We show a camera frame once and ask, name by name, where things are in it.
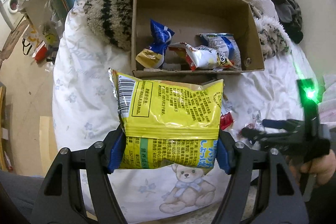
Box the white red snack bag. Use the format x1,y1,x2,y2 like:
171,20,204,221
168,42,234,71

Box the white washing machine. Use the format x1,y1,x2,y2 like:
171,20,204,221
1,0,23,31

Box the white bed sheet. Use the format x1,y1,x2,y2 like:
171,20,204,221
52,0,315,223

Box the brown cardboard box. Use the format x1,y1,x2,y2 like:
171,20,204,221
131,0,264,79

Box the red small snack packet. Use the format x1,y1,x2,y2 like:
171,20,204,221
220,112,234,131

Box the dark blue snack bag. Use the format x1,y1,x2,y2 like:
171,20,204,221
135,19,175,69

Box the right hand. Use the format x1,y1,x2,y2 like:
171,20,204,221
288,149,336,186

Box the dark clothes pile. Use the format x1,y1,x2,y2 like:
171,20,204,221
271,0,303,44

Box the beige black fuzzy blanket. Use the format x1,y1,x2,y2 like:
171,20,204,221
84,0,290,59

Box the yellow chips bag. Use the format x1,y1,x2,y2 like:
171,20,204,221
108,69,224,169

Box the blue white snack bag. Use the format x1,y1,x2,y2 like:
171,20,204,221
198,33,242,71

